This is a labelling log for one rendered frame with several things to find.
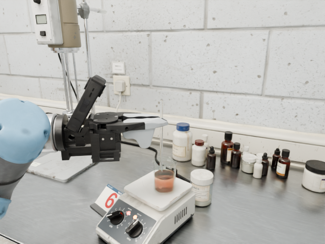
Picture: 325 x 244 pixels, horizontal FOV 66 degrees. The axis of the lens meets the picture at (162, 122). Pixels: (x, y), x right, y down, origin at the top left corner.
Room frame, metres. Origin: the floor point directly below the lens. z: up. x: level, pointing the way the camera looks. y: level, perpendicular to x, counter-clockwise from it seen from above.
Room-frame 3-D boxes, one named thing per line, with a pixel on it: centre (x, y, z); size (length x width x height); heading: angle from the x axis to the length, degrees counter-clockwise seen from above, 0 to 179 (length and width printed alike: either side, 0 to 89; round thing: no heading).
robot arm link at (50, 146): (0.45, 0.22, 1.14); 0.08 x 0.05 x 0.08; 9
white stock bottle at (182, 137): (0.84, -0.07, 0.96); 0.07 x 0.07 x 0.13
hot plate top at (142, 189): (0.51, 0.01, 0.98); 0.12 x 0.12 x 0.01; 50
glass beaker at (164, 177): (0.50, -0.01, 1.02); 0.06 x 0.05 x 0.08; 42
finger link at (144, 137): (0.47, 0.03, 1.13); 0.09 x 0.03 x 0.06; 97
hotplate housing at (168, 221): (0.49, 0.03, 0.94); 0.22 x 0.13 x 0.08; 140
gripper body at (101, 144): (0.47, 0.14, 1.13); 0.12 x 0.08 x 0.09; 99
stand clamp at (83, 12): (0.97, 0.31, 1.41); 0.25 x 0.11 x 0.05; 155
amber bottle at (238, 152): (0.78, -0.25, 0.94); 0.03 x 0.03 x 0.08
